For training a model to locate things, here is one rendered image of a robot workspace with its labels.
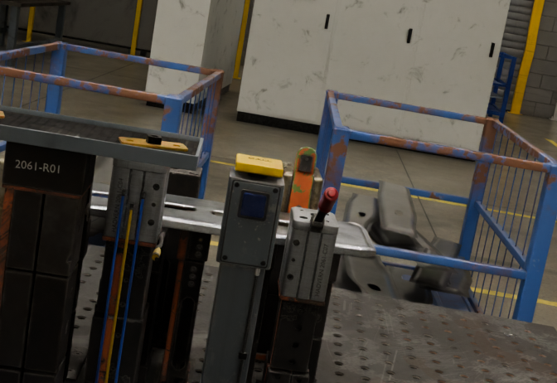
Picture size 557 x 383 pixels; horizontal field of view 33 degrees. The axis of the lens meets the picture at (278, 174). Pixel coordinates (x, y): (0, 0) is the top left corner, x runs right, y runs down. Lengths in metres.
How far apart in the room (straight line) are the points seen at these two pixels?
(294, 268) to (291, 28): 7.92
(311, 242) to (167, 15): 8.03
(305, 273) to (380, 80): 7.96
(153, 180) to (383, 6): 7.99
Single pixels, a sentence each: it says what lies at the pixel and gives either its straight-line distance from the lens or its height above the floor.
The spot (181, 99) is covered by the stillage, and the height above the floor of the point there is 0.94.
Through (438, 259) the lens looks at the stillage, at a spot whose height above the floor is 0.55.
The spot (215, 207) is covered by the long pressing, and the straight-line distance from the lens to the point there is 1.60.
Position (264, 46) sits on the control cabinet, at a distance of 9.27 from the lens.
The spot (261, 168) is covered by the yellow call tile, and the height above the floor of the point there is 1.16.
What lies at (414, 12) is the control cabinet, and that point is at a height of 1.32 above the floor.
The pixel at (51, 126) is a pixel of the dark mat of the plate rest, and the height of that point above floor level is 1.16.
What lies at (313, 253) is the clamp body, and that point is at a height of 1.02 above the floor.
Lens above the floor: 1.38
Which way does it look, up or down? 11 degrees down
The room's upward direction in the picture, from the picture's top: 10 degrees clockwise
